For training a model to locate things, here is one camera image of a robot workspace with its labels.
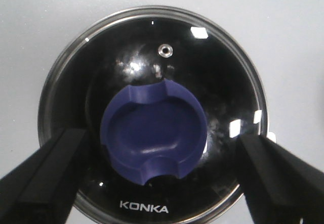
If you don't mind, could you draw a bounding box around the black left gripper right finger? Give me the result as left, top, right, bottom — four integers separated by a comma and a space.
236, 135, 323, 223

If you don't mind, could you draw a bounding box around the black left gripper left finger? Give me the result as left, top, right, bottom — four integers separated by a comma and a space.
1, 128, 87, 223

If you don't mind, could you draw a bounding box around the glass pot lid blue knob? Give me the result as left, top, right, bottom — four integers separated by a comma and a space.
37, 6, 269, 224

